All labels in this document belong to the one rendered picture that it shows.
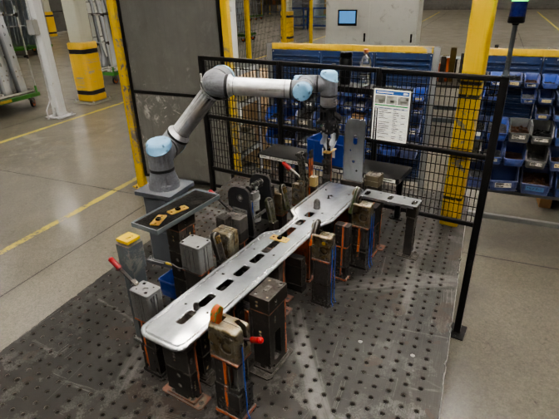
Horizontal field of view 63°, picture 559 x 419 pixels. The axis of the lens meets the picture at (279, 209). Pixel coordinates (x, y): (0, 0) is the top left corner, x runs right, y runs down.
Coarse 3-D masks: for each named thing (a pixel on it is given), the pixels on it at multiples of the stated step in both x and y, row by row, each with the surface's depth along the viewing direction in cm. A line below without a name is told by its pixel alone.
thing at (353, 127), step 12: (348, 120) 234; (360, 120) 231; (348, 132) 237; (360, 132) 233; (348, 144) 240; (360, 144) 236; (348, 156) 243; (360, 156) 239; (348, 168) 245; (360, 168) 241; (360, 180) 244
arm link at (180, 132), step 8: (224, 72) 198; (232, 72) 207; (200, 96) 208; (208, 96) 206; (192, 104) 211; (200, 104) 209; (208, 104) 210; (184, 112) 215; (192, 112) 212; (200, 112) 212; (184, 120) 214; (192, 120) 213; (200, 120) 216; (168, 128) 219; (176, 128) 217; (184, 128) 216; (192, 128) 217; (168, 136) 218; (176, 136) 217; (184, 136) 219; (176, 144) 219; (184, 144) 221
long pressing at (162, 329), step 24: (312, 192) 233; (336, 192) 233; (360, 192) 233; (312, 216) 210; (336, 216) 210; (264, 240) 191; (240, 264) 175; (264, 264) 174; (192, 288) 161; (240, 288) 161; (168, 312) 150; (144, 336) 141; (168, 336) 140; (192, 336) 140
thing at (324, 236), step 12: (312, 240) 187; (324, 240) 184; (312, 252) 190; (324, 252) 187; (324, 264) 189; (324, 276) 192; (312, 288) 198; (324, 288) 194; (312, 300) 200; (324, 300) 197
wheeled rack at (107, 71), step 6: (96, 12) 1054; (102, 12) 974; (102, 36) 1101; (96, 42) 1013; (102, 42) 1007; (108, 42) 1001; (108, 66) 1113; (102, 72) 1039; (108, 72) 1032; (114, 72) 1028; (114, 78) 1042
